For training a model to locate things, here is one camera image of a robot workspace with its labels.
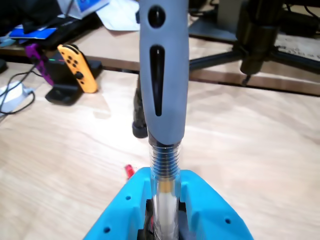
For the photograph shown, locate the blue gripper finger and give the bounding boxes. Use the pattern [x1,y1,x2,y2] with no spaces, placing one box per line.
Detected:
[83,166,152,240]
[179,169,255,240]

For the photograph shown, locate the red pen with white grip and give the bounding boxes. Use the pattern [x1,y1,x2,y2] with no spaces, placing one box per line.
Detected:
[124,164,137,181]

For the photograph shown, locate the clear pen with grey grip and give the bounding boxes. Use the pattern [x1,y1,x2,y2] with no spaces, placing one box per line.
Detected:
[138,0,190,240]

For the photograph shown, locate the black controller charging dock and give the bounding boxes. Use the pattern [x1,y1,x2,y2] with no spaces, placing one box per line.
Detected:
[44,56,103,105]

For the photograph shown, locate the orange game controller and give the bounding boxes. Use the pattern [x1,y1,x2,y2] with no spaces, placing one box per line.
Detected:
[56,44,99,94]

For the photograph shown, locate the white small device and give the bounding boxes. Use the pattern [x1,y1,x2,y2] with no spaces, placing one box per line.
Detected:
[0,81,35,117]

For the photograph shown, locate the purple game controller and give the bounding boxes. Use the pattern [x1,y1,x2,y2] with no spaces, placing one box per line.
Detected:
[24,43,55,86]

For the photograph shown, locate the grey monitor stand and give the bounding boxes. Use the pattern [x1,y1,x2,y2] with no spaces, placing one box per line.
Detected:
[188,0,245,42]

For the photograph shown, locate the printed paper sheet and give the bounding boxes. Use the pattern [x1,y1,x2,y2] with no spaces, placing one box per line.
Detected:
[273,33,320,62]

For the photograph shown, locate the white paper sheets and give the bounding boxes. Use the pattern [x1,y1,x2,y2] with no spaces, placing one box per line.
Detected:
[96,0,141,32]

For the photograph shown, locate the blue folder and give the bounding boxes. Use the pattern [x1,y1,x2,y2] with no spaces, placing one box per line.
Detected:
[9,26,58,40]

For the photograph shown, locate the white blue printed carton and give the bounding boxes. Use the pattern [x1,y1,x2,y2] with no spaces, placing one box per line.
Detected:
[56,0,111,20]

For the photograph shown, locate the black cable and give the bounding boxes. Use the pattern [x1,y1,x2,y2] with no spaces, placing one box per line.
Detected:
[0,63,38,116]

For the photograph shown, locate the black camera tripod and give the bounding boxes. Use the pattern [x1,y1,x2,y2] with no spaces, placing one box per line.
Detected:
[131,0,320,139]

